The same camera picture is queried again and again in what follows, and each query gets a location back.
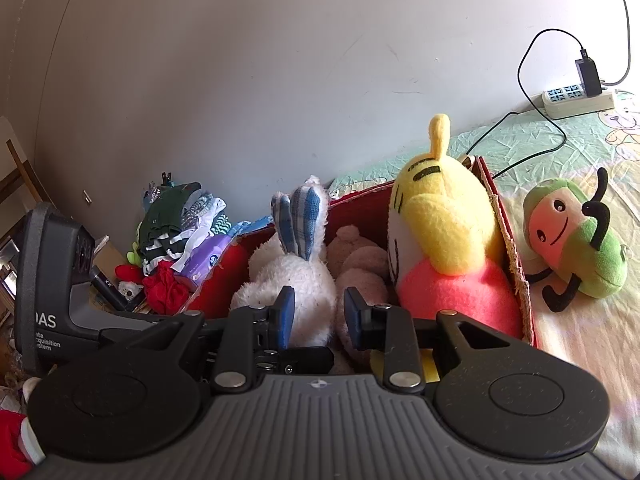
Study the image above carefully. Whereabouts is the red cloth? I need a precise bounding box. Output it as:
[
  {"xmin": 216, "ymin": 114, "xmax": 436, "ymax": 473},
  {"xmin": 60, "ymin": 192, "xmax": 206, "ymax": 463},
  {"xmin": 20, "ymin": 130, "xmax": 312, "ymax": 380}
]
[{"xmin": 142, "ymin": 261, "xmax": 193, "ymax": 315}]

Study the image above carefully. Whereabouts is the pink plush toy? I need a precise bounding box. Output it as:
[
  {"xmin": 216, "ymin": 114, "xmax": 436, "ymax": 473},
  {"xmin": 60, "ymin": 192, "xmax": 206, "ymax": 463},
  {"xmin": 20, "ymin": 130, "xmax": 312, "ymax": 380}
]
[{"xmin": 326, "ymin": 226, "xmax": 390, "ymax": 365}]

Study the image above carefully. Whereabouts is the black charger adapter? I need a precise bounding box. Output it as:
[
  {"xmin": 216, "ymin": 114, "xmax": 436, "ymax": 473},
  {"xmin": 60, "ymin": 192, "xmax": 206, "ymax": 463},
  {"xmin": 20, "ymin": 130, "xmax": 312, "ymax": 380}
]
[{"xmin": 575, "ymin": 48, "xmax": 602, "ymax": 98}]

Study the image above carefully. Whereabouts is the green striped garment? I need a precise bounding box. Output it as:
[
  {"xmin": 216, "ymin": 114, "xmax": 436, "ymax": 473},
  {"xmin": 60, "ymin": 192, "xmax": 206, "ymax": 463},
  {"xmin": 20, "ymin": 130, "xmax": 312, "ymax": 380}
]
[{"xmin": 138, "ymin": 182, "xmax": 201, "ymax": 261}]

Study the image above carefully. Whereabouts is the small green plush toy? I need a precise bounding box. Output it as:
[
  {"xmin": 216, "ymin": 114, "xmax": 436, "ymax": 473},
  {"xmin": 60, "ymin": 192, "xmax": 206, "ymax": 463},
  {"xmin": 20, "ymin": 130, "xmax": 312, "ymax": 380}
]
[{"xmin": 126, "ymin": 242, "xmax": 142, "ymax": 268}]

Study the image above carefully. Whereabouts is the cartoon bear bed sheet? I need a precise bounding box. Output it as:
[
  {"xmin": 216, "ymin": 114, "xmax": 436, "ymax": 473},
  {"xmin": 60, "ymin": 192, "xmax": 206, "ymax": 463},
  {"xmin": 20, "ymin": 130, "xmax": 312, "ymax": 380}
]
[{"xmin": 330, "ymin": 114, "xmax": 639, "ymax": 479}]

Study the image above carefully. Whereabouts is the yellow tiger plush toy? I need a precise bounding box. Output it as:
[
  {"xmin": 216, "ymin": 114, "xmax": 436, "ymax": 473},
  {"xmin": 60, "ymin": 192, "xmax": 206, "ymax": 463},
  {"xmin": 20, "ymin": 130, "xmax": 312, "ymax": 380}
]
[{"xmin": 387, "ymin": 114, "xmax": 526, "ymax": 339}]

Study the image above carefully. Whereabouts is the wooden frame furniture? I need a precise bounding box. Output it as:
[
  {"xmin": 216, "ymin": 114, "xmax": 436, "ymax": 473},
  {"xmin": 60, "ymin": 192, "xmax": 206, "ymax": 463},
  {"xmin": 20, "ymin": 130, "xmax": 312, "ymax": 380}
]
[{"xmin": 0, "ymin": 116, "xmax": 57, "ymax": 261}]

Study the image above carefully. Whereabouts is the red santa plush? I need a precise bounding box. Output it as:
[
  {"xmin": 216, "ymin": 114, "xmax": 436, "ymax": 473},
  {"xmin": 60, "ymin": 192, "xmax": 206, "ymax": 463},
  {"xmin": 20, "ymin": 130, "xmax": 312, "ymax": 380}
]
[{"xmin": 0, "ymin": 387, "xmax": 43, "ymax": 479}]

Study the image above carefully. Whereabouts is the green avocado plush toy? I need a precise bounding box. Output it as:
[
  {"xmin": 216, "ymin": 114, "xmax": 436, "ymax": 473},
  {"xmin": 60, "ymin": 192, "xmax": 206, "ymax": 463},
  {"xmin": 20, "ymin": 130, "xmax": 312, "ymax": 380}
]
[{"xmin": 523, "ymin": 167, "xmax": 628, "ymax": 312}]

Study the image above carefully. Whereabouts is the black charger cable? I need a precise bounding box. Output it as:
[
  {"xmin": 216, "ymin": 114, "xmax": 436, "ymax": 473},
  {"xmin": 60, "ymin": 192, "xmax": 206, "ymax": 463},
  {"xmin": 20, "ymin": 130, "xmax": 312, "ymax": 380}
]
[{"xmin": 464, "ymin": 27, "xmax": 590, "ymax": 180}]

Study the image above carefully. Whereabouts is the purple tissue pack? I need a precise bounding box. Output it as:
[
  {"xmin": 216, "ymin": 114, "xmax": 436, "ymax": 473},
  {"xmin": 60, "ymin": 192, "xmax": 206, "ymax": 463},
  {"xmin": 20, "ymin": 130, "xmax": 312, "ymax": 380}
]
[{"xmin": 180, "ymin": 234, "xmax": 232, "ymax": 286}]

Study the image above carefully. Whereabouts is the white plush bunny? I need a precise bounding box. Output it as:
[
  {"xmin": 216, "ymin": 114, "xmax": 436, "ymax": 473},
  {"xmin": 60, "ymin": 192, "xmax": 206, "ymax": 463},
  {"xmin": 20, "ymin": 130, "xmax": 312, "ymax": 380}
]
[{"xmin": 231, "ymin": 176, "xmax": 337, "ymax": 347}]

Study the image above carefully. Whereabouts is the blue patterned cloth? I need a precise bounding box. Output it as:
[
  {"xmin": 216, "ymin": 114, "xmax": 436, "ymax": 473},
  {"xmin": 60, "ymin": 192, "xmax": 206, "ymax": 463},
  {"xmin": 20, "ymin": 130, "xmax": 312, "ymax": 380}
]
[{"xmin": 181, "ymin": 191, "xmax": 272, "ymax": 238}]

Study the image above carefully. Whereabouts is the white power strip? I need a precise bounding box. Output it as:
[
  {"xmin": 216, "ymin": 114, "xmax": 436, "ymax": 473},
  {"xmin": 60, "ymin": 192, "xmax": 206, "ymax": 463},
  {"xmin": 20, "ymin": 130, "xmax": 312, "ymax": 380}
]
[{"xmin": 541, "ymin": 84, "xmax": 615, "ymax": 119}]

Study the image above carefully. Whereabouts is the grey power cord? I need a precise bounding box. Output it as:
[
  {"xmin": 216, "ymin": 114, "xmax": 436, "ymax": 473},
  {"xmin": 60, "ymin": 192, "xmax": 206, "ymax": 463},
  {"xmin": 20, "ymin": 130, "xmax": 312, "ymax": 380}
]
[{"xmin": 601, "ymin": 0, "xmax": 633, "ymax": 87}]

